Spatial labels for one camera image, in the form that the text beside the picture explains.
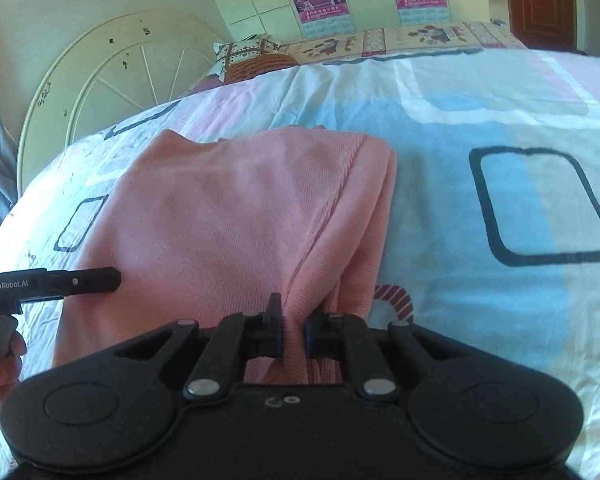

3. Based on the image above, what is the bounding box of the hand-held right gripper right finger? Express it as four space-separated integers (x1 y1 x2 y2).
304 309 462 404

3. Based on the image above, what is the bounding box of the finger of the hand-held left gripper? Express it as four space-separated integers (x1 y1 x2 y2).
42 267 122 295

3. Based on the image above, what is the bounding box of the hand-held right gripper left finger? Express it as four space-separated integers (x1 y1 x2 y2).
115 293 286 404

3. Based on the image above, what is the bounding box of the pink shirt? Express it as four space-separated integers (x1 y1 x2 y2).
52 127 398 387

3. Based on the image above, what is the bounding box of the person's left hand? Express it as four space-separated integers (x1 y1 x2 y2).
0 332 29 412

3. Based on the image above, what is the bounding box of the patterned bed sheet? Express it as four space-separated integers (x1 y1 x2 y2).
0 50 600 480

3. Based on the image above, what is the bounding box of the cream round headboard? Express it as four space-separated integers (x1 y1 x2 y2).
17 9 237 202

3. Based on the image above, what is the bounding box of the patterned pillow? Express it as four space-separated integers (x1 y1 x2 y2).
212 34 302 84

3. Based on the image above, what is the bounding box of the floral bed mat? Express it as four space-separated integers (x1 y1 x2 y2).
279 19 529 67

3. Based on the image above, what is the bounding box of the brown wooden door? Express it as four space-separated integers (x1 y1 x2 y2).
501 0 579 53

